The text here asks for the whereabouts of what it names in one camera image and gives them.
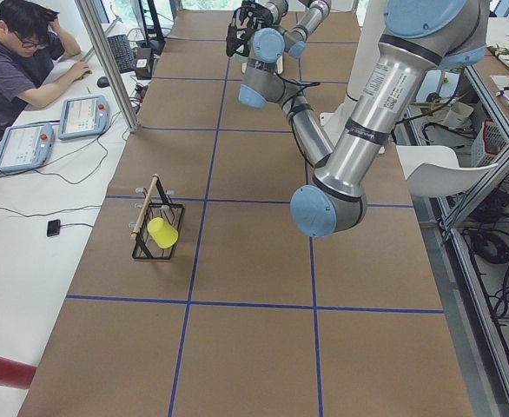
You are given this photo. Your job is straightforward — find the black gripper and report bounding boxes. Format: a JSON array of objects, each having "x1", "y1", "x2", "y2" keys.
[{"x1": 226, "y1": 1, "x2": 263, "y2": 57}]

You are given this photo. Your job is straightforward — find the pale green plastic cup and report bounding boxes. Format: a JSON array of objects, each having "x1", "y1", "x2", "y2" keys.
[{"x1": 233, "y1": 52, "x2": 248, "y2": 63}]

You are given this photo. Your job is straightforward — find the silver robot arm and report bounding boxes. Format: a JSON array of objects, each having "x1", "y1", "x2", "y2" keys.
[
  {"x1": 227, "y1": 1, "x2": 489, "y2": 237},
  {"x1": 226, "y1": 0, "x2": 331, "y2": 63}
]

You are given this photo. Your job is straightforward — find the yellow-green plastic cup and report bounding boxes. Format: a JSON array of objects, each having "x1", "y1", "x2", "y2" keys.
[{"x1": 147, "y1": 217, "x2": 179, "y2": 249}]

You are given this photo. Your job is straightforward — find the black keyboard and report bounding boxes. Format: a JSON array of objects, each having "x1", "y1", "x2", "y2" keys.
[{"x1": 107, "y1": 35, "x2": 135, "y2": 73}]

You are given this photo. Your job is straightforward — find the black computer mouse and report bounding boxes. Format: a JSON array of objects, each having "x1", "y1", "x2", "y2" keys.
[{"x1": 96, "y1": 76, "x2": 109, "y2": 88}]

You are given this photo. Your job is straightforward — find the far blue teach pendant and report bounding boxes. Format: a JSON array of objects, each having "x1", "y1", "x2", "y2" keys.
[{"x1": 57, "y1": 95, "x2": 110, "y2": 140}]

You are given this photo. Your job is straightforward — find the blue teach pendant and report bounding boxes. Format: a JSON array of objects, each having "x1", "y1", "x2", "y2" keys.
[
  {"x1": 0, "y1": 123, "x2": 55, "y2": 174},
  {"x1": 57, "y1": 95, "x2": 110, "y2": 140}
]

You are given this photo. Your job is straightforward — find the white plastic chair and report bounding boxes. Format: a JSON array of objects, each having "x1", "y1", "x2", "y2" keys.
[{"x1": 396, "y1": 145, "x2": 499, "y2": 197}]

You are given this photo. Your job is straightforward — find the seated person in grey shirt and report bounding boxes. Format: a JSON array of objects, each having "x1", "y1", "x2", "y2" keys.
[{"x1": 0, "y1": 1, "x2": 89, "y2": 141}]

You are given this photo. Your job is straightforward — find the near blue teach pendant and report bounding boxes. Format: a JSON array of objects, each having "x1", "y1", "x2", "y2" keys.
[{"x1": 0, "y1": 123, "x2": 55, "y2": 174}]

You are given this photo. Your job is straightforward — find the small black box device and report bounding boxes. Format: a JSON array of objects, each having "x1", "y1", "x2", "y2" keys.
[{"x1": 46, "y1": 219, "x2": 62, "y2": 237}]

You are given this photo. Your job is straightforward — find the red cylinder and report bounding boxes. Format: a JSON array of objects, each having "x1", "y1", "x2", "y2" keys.
[{"x1": 0, "y1": 356, "x2": 36, "y2": 389}]

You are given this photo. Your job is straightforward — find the aluminium frame pillar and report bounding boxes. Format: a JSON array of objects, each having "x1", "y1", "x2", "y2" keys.
[{"x1": 75, "y1": 0, "x2": 139, "y2": 133}]

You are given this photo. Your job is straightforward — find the black wire cup rack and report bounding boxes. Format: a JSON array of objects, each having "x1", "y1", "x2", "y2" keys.
[{"x1": 129, "y1": 174, "x2": 185, "y2": 261}]

